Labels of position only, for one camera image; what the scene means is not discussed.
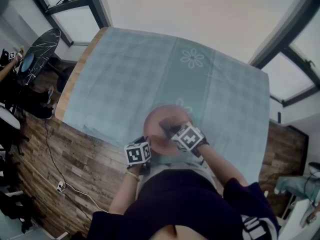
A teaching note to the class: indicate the white power strip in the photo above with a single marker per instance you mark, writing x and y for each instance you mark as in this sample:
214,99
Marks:
61,186

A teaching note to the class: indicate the teal checked tablecloth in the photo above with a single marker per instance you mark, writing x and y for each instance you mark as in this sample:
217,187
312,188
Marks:
125,84

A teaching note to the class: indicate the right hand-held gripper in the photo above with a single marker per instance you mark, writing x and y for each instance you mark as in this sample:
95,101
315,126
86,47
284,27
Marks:
187,137

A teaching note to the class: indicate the black framed casement window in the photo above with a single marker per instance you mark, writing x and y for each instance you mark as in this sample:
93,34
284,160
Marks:
72,19
285,81

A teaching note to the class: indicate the person's right forearm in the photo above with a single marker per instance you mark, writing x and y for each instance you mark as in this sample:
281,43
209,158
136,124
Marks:
222,166

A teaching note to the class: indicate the pink big plate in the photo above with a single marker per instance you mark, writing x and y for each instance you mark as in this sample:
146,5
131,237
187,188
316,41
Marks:
160,146

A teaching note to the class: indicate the black marble round table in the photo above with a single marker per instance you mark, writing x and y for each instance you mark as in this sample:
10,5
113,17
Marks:
42,49

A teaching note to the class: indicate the person's left forearm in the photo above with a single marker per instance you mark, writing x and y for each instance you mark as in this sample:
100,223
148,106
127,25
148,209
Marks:
122,196

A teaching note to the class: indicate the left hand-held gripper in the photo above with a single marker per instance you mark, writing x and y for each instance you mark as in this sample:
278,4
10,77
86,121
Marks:
137,154

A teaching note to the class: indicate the blue plate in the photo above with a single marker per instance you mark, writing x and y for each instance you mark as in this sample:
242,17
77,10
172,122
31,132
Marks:
27,62

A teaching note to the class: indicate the person's light grey trousers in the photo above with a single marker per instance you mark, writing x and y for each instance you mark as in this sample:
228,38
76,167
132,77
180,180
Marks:
162,166

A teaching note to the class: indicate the person's dark navy shirt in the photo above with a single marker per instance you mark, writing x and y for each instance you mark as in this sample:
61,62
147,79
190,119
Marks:
180,206

